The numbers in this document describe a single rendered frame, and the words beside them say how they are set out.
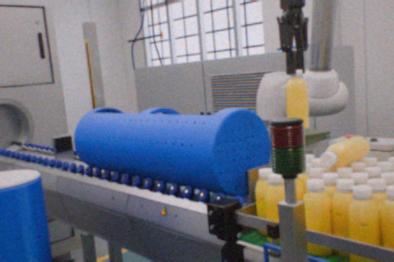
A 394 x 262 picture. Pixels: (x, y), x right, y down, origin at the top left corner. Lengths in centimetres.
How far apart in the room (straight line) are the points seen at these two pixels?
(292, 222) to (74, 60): 608
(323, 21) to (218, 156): 88
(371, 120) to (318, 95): 231
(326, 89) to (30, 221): 130
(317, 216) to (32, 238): 103
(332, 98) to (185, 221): 90
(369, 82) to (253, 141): 289
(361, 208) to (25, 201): 112
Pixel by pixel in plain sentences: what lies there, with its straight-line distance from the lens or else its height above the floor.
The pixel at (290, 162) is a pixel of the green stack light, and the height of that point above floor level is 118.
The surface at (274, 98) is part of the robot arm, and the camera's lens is 201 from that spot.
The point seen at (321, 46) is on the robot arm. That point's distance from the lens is 200.
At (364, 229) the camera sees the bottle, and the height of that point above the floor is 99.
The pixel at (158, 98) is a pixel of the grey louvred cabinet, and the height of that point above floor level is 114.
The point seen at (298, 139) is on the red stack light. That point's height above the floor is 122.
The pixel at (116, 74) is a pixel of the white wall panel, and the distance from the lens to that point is 709.
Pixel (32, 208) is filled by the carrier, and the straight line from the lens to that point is 170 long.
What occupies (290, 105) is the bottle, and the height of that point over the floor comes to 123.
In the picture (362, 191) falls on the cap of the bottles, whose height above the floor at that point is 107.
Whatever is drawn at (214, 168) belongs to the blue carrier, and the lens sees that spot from 133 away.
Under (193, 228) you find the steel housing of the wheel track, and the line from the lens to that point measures 148.
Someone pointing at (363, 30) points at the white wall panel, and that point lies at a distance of 428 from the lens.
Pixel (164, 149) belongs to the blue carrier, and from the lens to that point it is 148.
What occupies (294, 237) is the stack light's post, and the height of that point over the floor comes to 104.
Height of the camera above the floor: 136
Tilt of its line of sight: 8 degrees down
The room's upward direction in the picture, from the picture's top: 5 degrees counter-clockwise
